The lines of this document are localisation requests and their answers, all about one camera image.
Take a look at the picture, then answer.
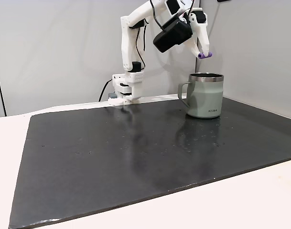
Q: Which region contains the purple ribbed pen grip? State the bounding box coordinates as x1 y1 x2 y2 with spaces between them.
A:
197 51 213 60

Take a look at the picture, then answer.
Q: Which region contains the grey-green steel-rimmed mug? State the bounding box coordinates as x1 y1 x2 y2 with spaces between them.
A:
178 72 225 119

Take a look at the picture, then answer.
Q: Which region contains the black table mat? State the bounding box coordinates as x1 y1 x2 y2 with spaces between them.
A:
8 96 291 229

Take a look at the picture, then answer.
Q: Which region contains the black camera box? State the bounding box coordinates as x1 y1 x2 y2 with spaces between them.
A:
152 20 193 53

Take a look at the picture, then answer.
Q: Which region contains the black camera cable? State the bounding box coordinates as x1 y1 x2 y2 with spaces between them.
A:
149 0 166 31

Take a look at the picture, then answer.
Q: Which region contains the black base power cable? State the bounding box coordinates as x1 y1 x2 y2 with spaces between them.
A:
98 80 112 103

